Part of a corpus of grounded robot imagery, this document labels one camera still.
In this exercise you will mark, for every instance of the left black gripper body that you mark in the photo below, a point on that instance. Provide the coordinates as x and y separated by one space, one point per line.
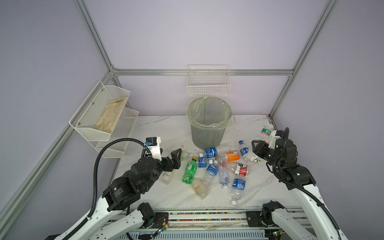
166 165

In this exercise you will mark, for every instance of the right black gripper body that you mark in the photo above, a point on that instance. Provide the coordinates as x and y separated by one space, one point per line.
271 155

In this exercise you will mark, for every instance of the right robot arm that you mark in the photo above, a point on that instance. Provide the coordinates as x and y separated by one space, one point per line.
303 186

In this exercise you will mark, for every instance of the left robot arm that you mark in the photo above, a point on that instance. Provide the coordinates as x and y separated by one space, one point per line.
123 191

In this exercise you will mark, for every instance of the mesh waste bin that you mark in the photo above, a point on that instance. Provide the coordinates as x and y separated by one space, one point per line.
204 139

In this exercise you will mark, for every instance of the crushed bottle green label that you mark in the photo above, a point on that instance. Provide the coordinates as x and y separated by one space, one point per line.
186 156

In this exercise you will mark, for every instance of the clear bottle yellow label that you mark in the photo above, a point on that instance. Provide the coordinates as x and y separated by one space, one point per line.
167 177

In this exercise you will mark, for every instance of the blue cap bottle right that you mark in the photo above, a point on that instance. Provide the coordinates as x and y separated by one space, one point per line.
248 155

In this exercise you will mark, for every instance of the green soda bottle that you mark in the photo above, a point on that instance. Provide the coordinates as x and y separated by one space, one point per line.
190 171

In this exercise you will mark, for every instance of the red label crushed bottle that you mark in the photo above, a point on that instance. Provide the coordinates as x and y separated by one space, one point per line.
238 169

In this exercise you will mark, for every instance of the orange label bottle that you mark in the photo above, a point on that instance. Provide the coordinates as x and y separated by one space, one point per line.
230 156

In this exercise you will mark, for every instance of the clear cup container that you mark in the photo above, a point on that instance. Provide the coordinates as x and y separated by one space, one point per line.
200 189

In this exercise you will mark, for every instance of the blue label bottle front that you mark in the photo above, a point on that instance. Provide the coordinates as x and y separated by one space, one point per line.
238 188

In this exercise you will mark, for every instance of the clear crushed bottle purple print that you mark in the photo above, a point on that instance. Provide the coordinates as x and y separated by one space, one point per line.
224 175

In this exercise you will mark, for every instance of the white mesh lower shelf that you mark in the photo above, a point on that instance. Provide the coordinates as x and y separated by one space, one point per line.
123 129

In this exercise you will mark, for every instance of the white mesh shelf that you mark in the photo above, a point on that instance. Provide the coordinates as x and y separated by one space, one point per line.
97 117
123 129

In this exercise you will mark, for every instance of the beige cloth in shelf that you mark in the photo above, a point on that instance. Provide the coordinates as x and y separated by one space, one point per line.
110 115

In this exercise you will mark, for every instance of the white mesh upper shelf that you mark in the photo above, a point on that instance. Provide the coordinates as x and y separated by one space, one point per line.
97 117

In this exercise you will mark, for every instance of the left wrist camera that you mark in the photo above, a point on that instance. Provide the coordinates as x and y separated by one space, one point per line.
153 144

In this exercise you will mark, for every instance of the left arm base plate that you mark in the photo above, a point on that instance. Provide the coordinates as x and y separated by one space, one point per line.
159 220

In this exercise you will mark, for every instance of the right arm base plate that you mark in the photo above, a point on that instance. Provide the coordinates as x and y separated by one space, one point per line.
254 219

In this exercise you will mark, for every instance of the white wire wall basket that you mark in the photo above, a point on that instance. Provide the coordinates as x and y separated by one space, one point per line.
208 81

